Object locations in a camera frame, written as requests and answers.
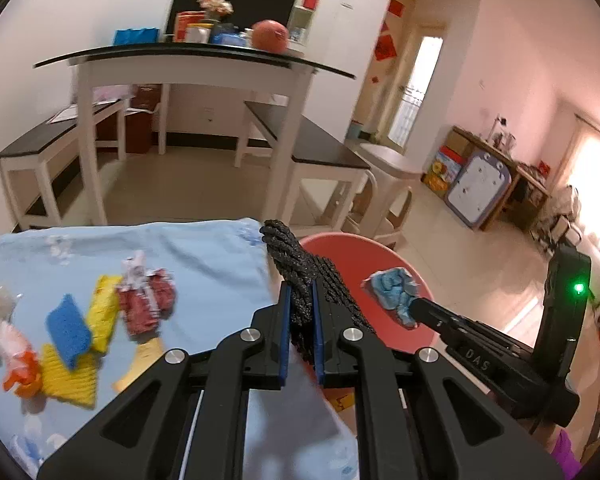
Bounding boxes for black knit scrubbing cloth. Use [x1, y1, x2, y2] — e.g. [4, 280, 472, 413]
[259, 219, 378, 367]

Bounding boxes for white red plastic bag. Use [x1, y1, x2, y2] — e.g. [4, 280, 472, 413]
[92, 85, 132, 105]

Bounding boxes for white glass-top table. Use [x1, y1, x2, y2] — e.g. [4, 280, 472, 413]
[32, 42, 357, 227]

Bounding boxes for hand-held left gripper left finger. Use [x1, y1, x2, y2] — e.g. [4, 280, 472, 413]
[37, 282, 292, 480]

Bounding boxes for papers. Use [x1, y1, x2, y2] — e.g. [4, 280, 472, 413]
[47, 105, 82, 124]

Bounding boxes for red plastic basin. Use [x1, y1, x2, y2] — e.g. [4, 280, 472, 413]
[298, 232, 436, 361]

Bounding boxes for light blue blanket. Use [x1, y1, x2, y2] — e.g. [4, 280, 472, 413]
[0, 217, 361, 480]

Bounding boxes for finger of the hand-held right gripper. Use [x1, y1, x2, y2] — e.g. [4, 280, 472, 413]
[411, 298, 533, 358]

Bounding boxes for light blue cloth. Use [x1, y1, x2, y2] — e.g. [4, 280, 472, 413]
[362, 268, 422, 330]

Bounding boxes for colourful printed box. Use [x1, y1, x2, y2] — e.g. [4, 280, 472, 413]
[422, 146, 467, 194]

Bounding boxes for flower bouquet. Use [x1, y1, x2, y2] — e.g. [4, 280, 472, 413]
[196, 0, 234, 23]

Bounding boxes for blue bag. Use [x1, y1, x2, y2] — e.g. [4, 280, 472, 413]
[113, 27, 159, 46]

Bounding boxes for white bench dark seat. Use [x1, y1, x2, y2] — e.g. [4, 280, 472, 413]
[234, 101, 372, 233]

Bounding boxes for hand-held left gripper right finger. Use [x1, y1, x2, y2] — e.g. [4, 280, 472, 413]
[312, 280, 566, 480]

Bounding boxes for blue sponge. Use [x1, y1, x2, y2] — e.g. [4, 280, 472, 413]
[46, 294, 94, 371]

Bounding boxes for purple drawing board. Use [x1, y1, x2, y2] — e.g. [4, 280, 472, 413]
[444, 152, 511, 231]

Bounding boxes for red box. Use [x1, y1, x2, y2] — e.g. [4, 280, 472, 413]
[174, 11, 206, 43]

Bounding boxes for red snack wrapper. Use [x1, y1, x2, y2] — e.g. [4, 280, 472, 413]
[117, 250, 176, 343]

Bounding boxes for blue packet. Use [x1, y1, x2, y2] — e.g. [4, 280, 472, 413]
[211, 22, 249, 47]

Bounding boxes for red door decoration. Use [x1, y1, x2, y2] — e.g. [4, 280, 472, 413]
[374, 35, 396, 62]

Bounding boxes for orange basketball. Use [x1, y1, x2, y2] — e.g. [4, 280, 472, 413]
[250, 20, 290, 54]

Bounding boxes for black screen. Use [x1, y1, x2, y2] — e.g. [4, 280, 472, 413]
[165, 0, 300, 44]

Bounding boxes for person's right forearm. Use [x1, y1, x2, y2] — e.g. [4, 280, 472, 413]
[527, 417, 584, 480]

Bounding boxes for white plastic small table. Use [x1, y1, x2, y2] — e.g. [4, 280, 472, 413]
[346, 142, 427, 252]

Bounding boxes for white canister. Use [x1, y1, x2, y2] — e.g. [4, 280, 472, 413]
[186, 22, 214, 44]

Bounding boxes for yellow knit dishcloth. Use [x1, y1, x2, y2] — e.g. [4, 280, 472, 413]
[39, 342, 102, 409]

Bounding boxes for wooden desk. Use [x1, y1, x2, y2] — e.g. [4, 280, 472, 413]
[445, 125, 552, 232]

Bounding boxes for yellow patterned floor mat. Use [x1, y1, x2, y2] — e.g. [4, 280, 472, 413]
[327, 389, 357, 412]

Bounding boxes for orange white wrapper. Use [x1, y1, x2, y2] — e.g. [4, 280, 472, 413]
[0, 321, 44, 400]

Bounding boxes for yellow scouring cloth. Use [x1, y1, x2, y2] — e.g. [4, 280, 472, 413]
[86, 275, 124, 357]

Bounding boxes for white bench with papers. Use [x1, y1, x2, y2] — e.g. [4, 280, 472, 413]
[0, 100, 129, 232]

